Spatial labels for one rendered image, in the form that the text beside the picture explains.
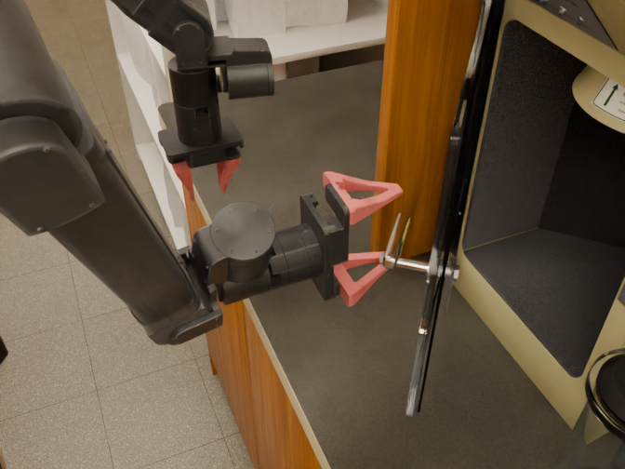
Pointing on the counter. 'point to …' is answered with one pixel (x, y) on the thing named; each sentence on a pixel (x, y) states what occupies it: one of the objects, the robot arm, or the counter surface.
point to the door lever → (392, 259)
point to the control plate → (580, 17)
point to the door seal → (457, 201)
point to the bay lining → (544, 152)
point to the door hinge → (478, 118)
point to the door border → (456, 166)
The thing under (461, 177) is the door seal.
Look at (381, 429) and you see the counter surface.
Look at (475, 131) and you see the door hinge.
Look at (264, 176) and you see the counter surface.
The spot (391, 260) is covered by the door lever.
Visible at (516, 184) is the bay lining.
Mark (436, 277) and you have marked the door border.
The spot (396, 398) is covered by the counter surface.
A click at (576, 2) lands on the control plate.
